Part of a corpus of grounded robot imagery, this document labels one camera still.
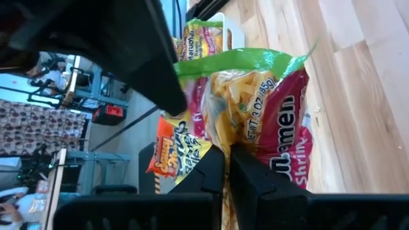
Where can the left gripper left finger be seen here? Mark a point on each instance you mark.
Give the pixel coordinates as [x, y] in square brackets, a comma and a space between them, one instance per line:
[143, 211]

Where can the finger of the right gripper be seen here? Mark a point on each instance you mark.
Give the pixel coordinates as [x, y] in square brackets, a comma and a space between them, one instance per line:
[147, 57]

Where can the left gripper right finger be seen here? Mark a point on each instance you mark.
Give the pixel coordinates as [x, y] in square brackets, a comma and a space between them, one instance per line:
[303, 211]

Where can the lime chili shrimp ramen pack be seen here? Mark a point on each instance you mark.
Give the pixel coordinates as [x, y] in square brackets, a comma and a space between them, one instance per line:
[271, 127]
[198, 41]

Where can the wooden-top grey workbench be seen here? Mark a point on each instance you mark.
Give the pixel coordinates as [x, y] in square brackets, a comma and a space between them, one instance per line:
[96, 96]

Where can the red-orange ramen noodle pack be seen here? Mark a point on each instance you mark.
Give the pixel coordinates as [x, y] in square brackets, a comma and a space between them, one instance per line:
[166, 150]

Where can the red and black box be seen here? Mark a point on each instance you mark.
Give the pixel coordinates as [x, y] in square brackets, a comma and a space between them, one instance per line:
[110, 115]

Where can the white plastic bin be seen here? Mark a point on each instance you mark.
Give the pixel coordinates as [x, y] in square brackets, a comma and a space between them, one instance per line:
[238, 35]

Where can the brown patterned cloth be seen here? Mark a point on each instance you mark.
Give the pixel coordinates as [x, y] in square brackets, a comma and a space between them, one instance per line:
[41, 127]

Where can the person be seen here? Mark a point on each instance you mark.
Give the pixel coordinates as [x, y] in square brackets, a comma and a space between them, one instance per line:
[16, 207]

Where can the black aluminium table frame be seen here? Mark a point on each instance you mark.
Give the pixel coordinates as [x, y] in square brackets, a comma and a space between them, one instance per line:
[204, 8]

